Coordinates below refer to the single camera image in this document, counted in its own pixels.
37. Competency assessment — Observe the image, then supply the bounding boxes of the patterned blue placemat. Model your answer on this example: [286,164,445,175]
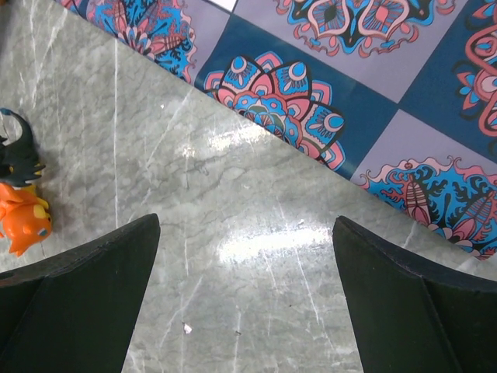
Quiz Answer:
[63,0,496,260]

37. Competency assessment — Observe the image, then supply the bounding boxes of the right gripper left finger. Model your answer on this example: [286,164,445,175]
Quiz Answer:
[1,214,160,372]

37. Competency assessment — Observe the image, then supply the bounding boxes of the black dragon toy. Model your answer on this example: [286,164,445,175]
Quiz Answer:
[1,108,46,188]

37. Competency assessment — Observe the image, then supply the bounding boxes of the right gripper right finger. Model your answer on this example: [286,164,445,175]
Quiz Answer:
[332,216,496,372]

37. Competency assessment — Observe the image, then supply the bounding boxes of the orange dragon toy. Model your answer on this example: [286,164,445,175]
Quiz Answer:
[1,183,52,256]

